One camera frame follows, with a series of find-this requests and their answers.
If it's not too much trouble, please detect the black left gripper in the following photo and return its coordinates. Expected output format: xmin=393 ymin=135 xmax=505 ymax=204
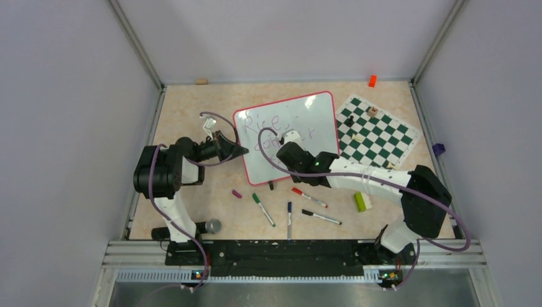
xmin=194 ymin=130 xmax=248 ymax=162

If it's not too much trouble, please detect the purple marker cap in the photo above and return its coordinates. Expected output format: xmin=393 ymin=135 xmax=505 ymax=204
xmin=232 ymin=190 xmax=242 ymax=199

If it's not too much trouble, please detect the pink framed whiteboard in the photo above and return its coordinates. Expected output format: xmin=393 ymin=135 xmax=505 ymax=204
xmin=233 ymin=91 xmax=339 ymax=185

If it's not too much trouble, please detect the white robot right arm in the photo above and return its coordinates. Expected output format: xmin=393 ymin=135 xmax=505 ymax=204
xmin=276 ymin=142 xmax=452 ymax=264

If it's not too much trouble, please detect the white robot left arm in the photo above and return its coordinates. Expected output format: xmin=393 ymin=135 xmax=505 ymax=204
xmin=133 ymin=131 xmax=249 ymax=265

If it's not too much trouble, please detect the green cap whiteboard marker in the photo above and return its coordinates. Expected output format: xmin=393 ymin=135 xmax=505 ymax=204
xmin=252 ymin=193 xmax=276 ymax=227

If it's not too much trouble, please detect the red cap whiteboard marker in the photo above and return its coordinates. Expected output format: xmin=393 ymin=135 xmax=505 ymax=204
xmin=291 ymin=187 xmax=329 ymax=208

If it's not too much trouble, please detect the blue cap whiteboard marker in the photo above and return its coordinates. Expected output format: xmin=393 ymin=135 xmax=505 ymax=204
xmin=287 ymin=201 xmax=292 ymax=240

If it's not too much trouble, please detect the black cap whiteboard marker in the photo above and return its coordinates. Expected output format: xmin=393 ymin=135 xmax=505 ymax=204
xmin=302 ymin=209 xmax=342 ymax=225

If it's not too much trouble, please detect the wooden cork piece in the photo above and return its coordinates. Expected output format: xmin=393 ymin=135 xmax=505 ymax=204
xmin=194 ymin=78 xmax=209 ymax=85

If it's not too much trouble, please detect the black grey microphone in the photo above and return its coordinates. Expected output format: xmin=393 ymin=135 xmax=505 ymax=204
xmin=151 ymin=219 xmax=222 ymax=241

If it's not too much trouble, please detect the white chess piece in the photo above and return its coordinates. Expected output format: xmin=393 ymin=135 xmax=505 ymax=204
xmin=385 ymin=161 xmax=398 ymax=170
xmin=351 ymin=134 xmax=366 ymax=144

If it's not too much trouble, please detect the green white chessboard mat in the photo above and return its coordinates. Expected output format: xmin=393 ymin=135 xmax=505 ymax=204
xmin=336 ymin=95 xmax=422 ymax=168

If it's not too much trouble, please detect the green white toy brick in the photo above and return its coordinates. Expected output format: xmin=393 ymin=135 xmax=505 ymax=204
xmin=353 ymin=192 xmax=372 ymax=213

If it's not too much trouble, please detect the wooden cube on chessboard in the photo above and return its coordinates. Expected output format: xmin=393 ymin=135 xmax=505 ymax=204
xmin=367 ymin=107 xmax=379 ymax=118

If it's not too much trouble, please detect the orange block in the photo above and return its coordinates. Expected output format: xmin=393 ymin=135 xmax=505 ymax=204
xmin=368 ymin=75 xmax=377 ymax=88

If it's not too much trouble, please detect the purple block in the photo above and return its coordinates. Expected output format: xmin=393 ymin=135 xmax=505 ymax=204
xmin=432 ymin=143 xmax=446 ymax=157

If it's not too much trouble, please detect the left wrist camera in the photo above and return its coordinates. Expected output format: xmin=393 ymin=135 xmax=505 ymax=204
xmin=200 ymin=116 xmax=217 ymax=137

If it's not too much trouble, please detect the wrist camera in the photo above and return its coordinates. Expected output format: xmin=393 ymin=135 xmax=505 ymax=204
xmin=277 ymin=130 xmax=303 ymax=147
xmin=200 ymin=116 xmax=217 ymax=137

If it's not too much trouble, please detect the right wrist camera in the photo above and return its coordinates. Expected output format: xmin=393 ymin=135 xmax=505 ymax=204
xmin=277 ymin=130 xmax=303 ymax=147

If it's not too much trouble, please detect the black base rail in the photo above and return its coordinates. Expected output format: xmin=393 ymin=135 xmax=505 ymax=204
xmin=116 ymin=238 xmax=418 ymax=285

